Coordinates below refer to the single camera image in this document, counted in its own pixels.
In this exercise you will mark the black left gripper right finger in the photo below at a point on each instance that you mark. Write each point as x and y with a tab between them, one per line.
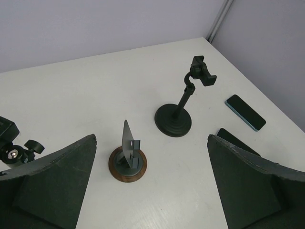
256	193

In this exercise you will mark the aluminium frame post right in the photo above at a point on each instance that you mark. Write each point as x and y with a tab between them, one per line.
227	4

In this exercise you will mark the black clamp phone stand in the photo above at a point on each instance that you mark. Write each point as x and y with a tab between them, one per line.
172	119
15	155

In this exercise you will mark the grey stand with wooden base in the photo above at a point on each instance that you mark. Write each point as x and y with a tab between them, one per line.
128	162

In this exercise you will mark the blue-edged black phone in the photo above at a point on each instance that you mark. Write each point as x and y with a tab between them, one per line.
245	112

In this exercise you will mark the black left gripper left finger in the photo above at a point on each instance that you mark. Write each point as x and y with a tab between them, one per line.
47	193

